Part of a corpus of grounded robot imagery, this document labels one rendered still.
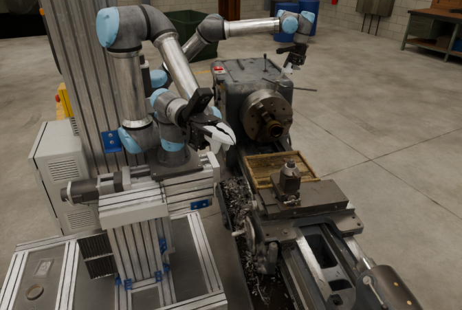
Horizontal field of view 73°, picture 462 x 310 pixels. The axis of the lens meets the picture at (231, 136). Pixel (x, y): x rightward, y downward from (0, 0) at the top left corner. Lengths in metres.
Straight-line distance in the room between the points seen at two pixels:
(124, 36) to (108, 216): 0.69
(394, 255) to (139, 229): 1.89
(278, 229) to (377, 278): 0.51
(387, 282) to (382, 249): 1.72
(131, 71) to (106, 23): 0.17
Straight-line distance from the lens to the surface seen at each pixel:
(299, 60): 1.78
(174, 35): 1.13
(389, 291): 1.06
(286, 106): 1.90
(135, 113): 1.20
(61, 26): 1.34
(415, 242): 2.95
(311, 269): 1.39
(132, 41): 1.10
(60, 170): 1.54
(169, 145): 1.00
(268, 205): 1.46
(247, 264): 1.75
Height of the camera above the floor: 1.95
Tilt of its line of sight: 31 degrees down
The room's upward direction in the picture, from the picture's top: straight up
